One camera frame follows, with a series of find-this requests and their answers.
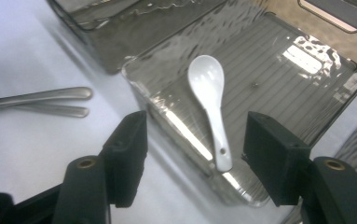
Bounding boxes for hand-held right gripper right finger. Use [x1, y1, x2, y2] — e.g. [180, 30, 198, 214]
[242, 110, 311, 207]

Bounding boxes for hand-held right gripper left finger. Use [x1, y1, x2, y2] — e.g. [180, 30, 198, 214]
[100, 110, 149, 209]

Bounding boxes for white ceramic spoon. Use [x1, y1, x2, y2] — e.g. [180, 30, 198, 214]
[187, 54, 234, 173]

